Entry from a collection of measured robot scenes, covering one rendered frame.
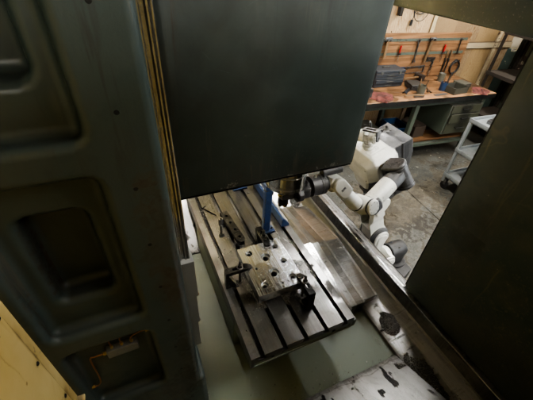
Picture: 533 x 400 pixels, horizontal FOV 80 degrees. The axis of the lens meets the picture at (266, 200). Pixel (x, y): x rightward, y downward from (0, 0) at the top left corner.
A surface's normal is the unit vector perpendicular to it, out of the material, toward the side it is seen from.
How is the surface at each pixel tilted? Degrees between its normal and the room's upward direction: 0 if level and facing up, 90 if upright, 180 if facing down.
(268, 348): 0
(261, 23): 90
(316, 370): 0
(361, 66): 90
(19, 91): 73
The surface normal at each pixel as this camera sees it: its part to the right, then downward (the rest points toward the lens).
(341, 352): 0.06, -0.78
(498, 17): -0.91, 0.22
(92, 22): 0.40, 0.59
